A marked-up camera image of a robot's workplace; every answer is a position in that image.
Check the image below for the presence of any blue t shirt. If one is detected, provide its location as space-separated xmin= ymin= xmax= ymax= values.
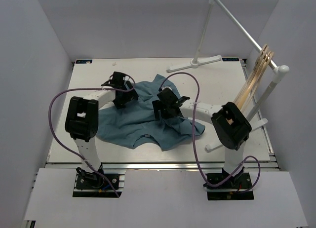
xmin=96 ymin=75 xmax=205 ymax=151

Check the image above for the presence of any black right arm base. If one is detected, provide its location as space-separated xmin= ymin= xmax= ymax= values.
xmin=203 ymin=172 xmax=254 ymax=201

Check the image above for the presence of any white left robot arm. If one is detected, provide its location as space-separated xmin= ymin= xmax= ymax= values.
xmin=65 ymin=81 xmax=138 ymax=188

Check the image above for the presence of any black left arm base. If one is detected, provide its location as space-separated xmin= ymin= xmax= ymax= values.
xmin=73 ymin=167 xmax=124 ymax=198

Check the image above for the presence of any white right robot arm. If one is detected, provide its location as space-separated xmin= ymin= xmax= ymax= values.
xmin=153 ymin=87 xmax=252 ymax=188

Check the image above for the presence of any white clothes rack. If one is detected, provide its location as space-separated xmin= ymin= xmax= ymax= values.
xmin=165 ymin=0 xmax=290 ymax=153

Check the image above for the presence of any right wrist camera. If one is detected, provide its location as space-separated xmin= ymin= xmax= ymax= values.
xmin=171 ymin=96 xmax=190 ymax=108

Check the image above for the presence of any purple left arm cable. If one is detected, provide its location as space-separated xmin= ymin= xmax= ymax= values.
xmin=48 ymin=75 xmax=135 ymax=198

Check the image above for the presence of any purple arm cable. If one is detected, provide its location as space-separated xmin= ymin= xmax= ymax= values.
xmin=159 ymin=72 xmax=261 ymax=189
xmin=48 ymin=75 xmax=135 ymax=198

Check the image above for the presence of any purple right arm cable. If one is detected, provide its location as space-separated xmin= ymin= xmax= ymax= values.
xmin=159 ymin=72 xmax=261 ymax=189

